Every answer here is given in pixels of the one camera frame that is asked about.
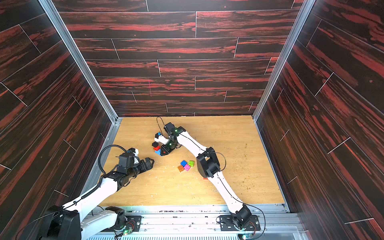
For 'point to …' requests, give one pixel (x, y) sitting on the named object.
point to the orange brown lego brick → (181, 168)
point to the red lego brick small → (157, 148)
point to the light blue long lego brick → (158, 152)
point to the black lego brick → (155, 144)
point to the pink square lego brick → (187, 167)
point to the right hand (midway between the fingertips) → (166, 151)
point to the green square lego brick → (191, 163)
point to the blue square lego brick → (183, 163)
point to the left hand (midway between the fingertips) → (149, 162)
